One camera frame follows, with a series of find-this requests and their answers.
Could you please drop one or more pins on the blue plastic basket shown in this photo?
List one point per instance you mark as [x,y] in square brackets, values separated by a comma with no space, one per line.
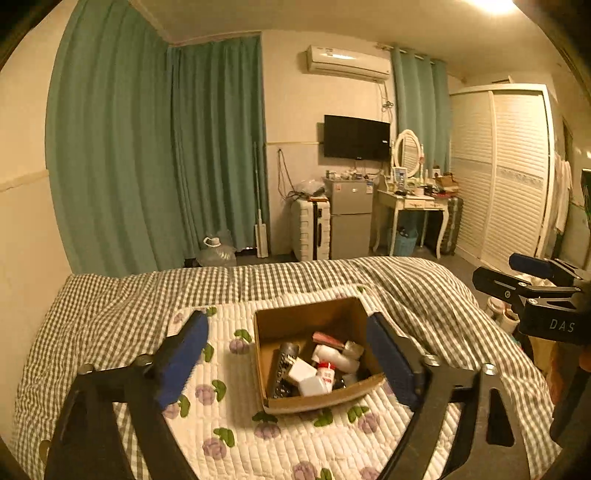
[405,242]

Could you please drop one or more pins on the white louvred wardrobe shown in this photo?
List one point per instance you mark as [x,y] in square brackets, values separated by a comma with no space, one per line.
[503,184]

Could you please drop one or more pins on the small silver fridge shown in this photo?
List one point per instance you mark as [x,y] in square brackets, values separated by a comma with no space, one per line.
[348,221]

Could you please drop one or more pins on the black wall television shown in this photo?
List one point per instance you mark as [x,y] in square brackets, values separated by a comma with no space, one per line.
[355,137]

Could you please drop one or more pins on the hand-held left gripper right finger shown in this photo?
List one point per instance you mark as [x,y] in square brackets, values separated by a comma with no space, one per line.
[392,360]

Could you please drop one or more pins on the floral quilted mat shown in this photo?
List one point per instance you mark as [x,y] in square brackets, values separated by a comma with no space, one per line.
[231,392]

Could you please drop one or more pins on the hanging white towels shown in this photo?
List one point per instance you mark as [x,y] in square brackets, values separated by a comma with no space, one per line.
[562,194]

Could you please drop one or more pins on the clear water jug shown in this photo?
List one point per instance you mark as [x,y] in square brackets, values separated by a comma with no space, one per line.
[219,253]

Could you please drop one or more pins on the dark suitcase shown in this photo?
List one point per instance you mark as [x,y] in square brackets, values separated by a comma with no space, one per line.
[452,226]

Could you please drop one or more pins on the white dressing table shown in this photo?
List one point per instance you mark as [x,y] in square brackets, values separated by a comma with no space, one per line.
[411,201]

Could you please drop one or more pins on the white ribbed suitcase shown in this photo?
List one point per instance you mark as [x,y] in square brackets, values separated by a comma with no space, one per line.
[304,230]

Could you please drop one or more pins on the teal curtain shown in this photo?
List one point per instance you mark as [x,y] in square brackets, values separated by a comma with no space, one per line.
[221,147]
[111,152]
[420,106]

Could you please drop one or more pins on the white bottle red label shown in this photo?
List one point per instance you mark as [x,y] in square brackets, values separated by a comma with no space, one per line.
[318,382]

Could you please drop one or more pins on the white air conditioner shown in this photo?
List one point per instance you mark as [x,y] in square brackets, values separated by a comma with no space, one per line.
[346,62]

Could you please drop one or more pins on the clear plastic bag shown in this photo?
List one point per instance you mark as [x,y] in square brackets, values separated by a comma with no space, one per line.
[307,187]

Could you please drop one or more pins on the white flat mop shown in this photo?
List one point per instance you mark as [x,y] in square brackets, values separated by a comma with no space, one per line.
[262,240]

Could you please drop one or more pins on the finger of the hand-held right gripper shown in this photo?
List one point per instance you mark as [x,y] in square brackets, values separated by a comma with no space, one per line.
[531,264]
[498,284]

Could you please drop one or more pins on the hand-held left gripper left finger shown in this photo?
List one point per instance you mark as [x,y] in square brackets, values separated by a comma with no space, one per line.
[182,360]

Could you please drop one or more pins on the black remote control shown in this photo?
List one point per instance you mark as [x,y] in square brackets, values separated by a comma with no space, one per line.
[285,369]

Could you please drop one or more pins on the small brown cardboard box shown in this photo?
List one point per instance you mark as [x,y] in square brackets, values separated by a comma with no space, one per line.
[448,182]

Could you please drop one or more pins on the white charger block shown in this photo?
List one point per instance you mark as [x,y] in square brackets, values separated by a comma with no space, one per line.
[302,370]

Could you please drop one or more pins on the white oval mirror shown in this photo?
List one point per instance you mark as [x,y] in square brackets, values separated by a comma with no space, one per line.
[408,150]

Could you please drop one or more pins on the white plastic bottle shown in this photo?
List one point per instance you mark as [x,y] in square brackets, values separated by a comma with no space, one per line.
[332,356]

